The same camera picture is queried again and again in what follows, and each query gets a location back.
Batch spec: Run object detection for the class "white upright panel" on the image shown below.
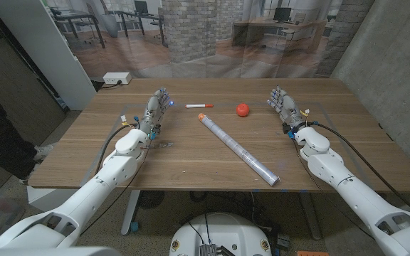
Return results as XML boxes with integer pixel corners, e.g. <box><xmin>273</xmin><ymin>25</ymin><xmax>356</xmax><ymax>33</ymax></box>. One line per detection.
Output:
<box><xmin>0</xmin><ymin>0</ymin><xmax>98</xmax><ymax>111</ymax></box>

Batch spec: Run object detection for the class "plastic wrap roll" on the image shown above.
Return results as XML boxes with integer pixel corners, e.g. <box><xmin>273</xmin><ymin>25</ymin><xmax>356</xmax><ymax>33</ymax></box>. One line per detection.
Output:
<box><xmin>197</xmin><ymin>112</ymin><xmax>281</xmax><ymax>187</ymax></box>

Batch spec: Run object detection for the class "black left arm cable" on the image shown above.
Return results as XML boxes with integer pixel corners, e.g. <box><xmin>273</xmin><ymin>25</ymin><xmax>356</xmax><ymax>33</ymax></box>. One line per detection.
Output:
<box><xmin>94</xmin><ymin>122</ymin><xmax>140</xmax><ymax>176</ymax></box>

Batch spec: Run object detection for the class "printed office backdrop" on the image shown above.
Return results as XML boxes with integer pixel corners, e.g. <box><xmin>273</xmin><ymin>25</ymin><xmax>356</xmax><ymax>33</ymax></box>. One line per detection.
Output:
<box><xmin>44</xmin><ymin>0</ymin><xmax>375</xmax><ymax>80</ymax></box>

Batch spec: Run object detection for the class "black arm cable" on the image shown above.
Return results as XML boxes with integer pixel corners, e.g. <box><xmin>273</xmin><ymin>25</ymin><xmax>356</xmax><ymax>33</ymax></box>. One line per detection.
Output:
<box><xmin>94</xmin><ymin>122</ymin><xmax>140</xmax><ymax>176</ymax></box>
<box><xmin>311</xmin><ymin>121</ymin><xmax>410</xmax><ymax>218</ymax></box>

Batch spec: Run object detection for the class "white table leg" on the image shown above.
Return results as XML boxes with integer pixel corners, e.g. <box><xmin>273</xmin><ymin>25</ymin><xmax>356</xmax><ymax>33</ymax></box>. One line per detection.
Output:
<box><xmin>120</xmin><ymin>189</ymin><xmax>141</xmax><ymax>236</ymax></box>

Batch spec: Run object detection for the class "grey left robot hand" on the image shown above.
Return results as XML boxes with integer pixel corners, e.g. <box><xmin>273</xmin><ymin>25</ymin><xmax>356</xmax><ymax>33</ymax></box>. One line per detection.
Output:
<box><xmin>139</xmin><ymin>87</ymin><xmax>174</xmax><ymax>142</ymax></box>

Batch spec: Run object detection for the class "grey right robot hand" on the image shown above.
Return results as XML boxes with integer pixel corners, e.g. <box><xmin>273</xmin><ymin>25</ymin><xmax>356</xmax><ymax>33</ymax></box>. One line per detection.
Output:
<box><xmin>266</xmin><ymin>85</ymin><xmax>308</xmax><ymax>134</ymax></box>

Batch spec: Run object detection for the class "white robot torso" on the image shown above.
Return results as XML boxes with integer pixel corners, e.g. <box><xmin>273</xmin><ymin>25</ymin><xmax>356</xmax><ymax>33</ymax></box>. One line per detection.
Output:
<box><xmin>169</xmin><ymin>212</ymin><xmax>273</xmax><ymax>256</ymax></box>

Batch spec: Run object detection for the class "red-handled kitchen knife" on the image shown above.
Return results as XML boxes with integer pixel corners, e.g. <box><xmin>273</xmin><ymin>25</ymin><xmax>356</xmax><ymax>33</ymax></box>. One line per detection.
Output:
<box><xmin>141</xmin><ymin>142</ymin><xmax>174</xmax><ymax>149</ymax></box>

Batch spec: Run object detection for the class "white power strip box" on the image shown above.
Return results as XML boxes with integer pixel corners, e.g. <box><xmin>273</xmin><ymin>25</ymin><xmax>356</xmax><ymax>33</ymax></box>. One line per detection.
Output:
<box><xmin>102</xmin><ymin>72</ymin><xmax>132</xmax><ymax>85</ymax></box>

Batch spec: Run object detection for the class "red ball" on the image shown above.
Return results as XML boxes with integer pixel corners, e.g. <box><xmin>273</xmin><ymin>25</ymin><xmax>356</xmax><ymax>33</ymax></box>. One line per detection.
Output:
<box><xmin>236</xmin><ymin>102</ymin><xmax>251</xmax><ymax>118</ymax></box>

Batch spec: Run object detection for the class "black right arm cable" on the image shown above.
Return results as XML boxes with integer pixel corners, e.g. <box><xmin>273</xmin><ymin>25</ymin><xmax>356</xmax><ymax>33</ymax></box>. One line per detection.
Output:
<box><xmin>311</xmin><ymin>121</ymin><xmax>410</xmax><ymax>218</ymax></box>

